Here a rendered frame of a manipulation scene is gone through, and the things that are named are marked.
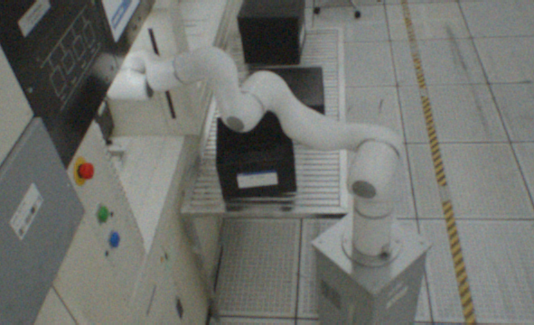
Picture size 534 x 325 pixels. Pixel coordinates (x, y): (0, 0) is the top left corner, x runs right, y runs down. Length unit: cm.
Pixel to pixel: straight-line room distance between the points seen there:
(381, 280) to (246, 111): 67
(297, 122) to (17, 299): 82
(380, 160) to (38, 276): 86
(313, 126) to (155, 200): 66
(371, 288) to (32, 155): 104
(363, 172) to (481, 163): 189
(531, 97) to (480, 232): 124
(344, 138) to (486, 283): 140
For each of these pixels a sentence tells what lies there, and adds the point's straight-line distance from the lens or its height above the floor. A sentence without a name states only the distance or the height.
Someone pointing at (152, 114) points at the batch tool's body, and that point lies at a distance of 205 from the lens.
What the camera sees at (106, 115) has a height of 104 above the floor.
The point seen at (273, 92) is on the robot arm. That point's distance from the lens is 152.
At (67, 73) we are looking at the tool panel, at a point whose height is 155.
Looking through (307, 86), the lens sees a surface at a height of 86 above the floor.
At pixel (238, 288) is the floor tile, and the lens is 262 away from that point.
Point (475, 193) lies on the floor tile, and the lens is 306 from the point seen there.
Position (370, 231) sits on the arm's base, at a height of 89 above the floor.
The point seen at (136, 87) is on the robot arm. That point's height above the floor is 124.
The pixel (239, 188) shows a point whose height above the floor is 81.
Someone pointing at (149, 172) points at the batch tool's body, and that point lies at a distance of 196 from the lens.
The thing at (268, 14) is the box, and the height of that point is 101.
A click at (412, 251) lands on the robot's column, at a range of 177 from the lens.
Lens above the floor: 215
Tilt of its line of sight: 43 degrees down
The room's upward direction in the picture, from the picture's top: 7 degrees counter-clockwise
